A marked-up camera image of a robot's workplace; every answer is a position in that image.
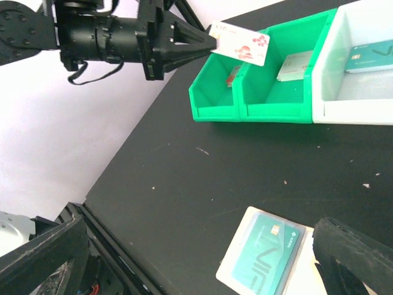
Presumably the white red blossom card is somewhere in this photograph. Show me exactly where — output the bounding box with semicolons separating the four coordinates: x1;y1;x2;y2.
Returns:
209;22;270;66

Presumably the teal VIP card in bin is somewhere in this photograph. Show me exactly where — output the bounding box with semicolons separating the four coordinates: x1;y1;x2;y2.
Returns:
344;40;392;73

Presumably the white card in bin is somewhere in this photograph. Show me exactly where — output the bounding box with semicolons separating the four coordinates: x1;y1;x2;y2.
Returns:
276;50;313;82

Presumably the white bin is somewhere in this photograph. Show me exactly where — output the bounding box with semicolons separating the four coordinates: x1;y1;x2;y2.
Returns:
312;1;392;125

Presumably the teal vip card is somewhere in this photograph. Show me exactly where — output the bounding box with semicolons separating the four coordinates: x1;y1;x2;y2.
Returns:
231;213;305;294
344;40;392;73

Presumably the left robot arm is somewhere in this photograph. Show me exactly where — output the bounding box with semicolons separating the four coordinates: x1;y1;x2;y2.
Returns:
1;1;217;85

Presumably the red circle card in bin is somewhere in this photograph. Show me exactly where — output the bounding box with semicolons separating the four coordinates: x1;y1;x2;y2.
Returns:
225;66;240;88

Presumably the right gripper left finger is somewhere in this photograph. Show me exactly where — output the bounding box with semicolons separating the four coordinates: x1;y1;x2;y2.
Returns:
1;215;89;294

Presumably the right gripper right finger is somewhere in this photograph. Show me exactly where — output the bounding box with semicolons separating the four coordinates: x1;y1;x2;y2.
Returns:
313;218;392;294

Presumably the green bin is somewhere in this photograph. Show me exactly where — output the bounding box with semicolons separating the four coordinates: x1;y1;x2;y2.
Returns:
235;9;337;124
189;53;250;122

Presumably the beige card holder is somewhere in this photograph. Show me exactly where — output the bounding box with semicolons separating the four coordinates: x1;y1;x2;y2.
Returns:
216;206;326;295

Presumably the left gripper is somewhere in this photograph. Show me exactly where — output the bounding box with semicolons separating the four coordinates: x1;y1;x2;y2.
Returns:
55;1;217;82

